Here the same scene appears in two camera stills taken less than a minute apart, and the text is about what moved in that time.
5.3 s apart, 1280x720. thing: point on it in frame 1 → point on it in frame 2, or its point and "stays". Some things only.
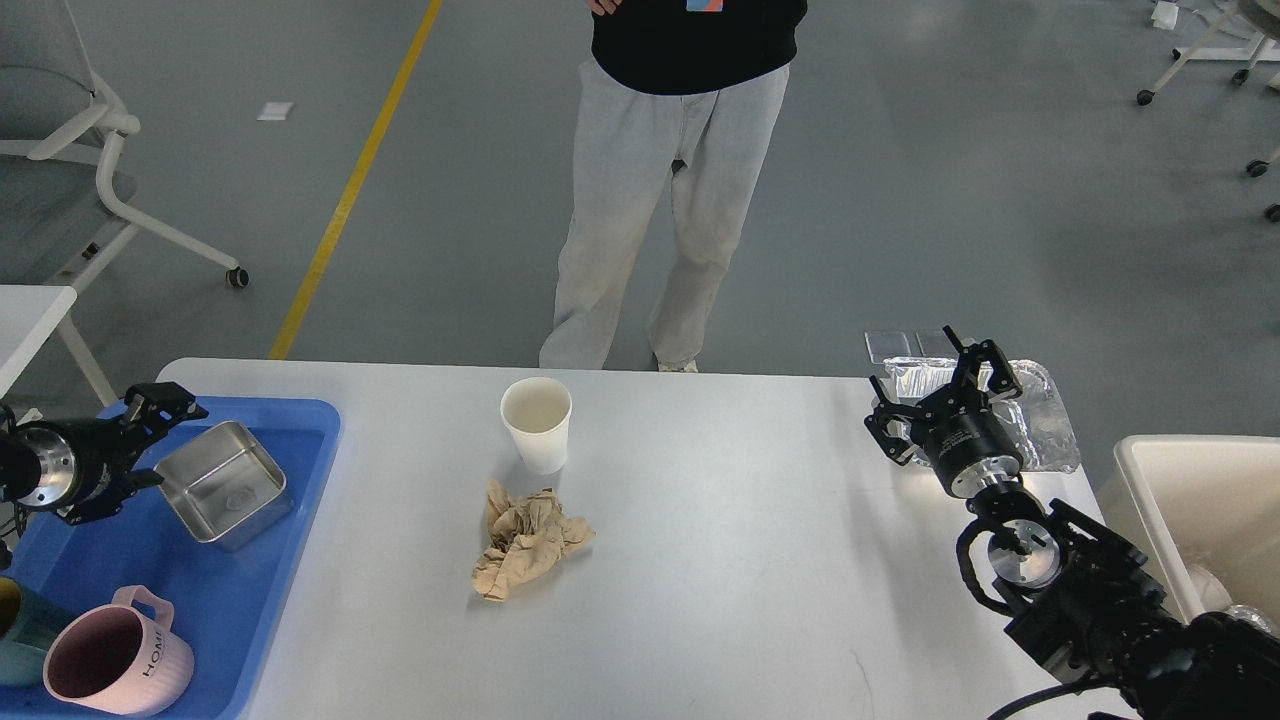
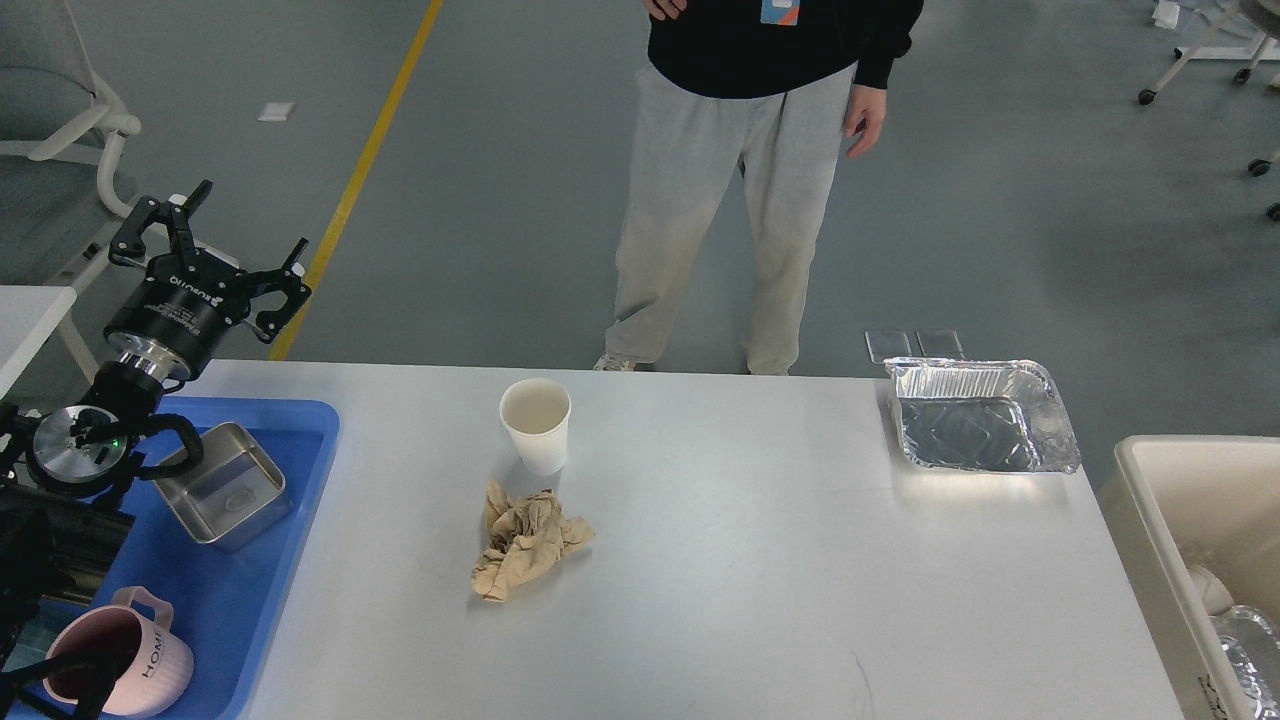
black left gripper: [75, 455] → [175, 317]
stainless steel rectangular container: [226, 486] stays
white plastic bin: [1205, 512] stays
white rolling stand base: [1264, 49] stays
